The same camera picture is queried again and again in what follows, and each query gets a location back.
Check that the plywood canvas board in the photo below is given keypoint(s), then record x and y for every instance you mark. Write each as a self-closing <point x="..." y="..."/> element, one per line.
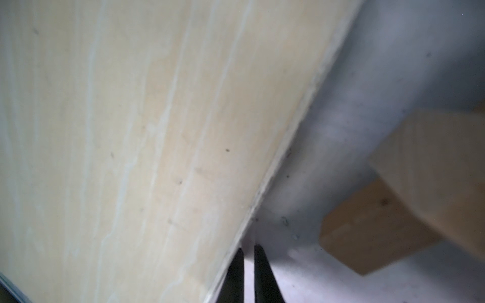
<point x="139" y="137"/>

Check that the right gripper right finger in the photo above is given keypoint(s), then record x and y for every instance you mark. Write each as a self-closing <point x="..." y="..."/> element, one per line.
<point x="266" y="286"/>

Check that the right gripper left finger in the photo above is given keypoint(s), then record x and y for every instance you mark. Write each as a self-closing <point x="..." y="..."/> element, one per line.
<point x="232" y="290"/>

